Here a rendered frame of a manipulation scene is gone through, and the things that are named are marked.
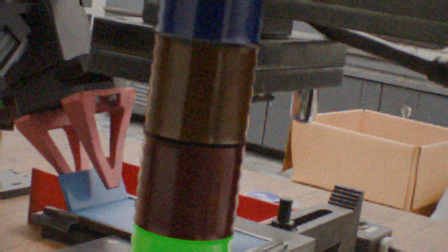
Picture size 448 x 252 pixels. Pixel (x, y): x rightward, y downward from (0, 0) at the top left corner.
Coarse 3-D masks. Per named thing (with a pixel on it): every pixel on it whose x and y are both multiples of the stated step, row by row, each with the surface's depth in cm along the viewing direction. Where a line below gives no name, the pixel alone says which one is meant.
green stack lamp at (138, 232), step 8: (136, 232) 32; (144, 232) 32; (136, 240) 32; (144, 240) 32; (152, 240) 32; (160, 240) 31; (168, 240) 31; (176, 240) 32; (184, 240) 32; (216, 240) 32; (224, 240) 32; (136, 248) 32; (144, 248) 32; (152, 248) 32; (160, 248) 31; (168, 248) 31; (176, 248) 31; (184, 248) 31; (192, 248) 31; (200, 248) 31; (208, 248) 32; (216, 248) 32; (224, 248) 32
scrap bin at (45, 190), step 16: (32, 176) 90; (48, 176) 89; (128, 176) 98; (32, 192) 91; (48, 192) 89; (128, 192) 99; (32, 208) 91; (64, 208) 88; (240, 208) 91; (256, 208) 90; (272, 208) 89; (32, 224) 91
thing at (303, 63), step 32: (288, 0) 54; (320, 0) 52; (352, 0) 51; (384, 0) 50; (416, 0) 49; (96, 32) 57; (128, 32) 56; (160, 32) 54; (288, 32) 63; (384, 32) 51; (416, 32) 50; (96, 64) 57; (128, 64) 56; (288, 64) 60; (320, 64) 64; (256, 96) 62
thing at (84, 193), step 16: (64, 176) 67; (80, 176) 69; (96, 176) 70; (64, 192) 67; (80, 192) 68; (96, 192) 70; (112, 192) 71; (80, 208) 67; (96, 208) 68; (112, 208) 69; (128, 208) 70; (112, 224) 65; (128, 224) 65; (240, 240) 65; (256, 240) 66
